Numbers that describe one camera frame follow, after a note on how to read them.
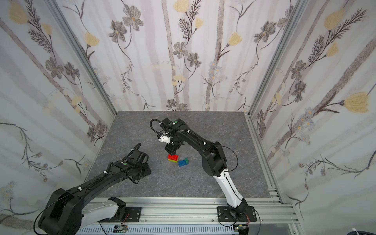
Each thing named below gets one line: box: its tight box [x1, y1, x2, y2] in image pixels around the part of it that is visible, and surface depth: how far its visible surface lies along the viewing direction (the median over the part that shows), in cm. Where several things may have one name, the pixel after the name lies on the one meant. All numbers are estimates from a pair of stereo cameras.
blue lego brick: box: [178, 159, 187, 167], surface depth 95 cm
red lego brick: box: [167, 154, 179, 162], surface depth 92 cm
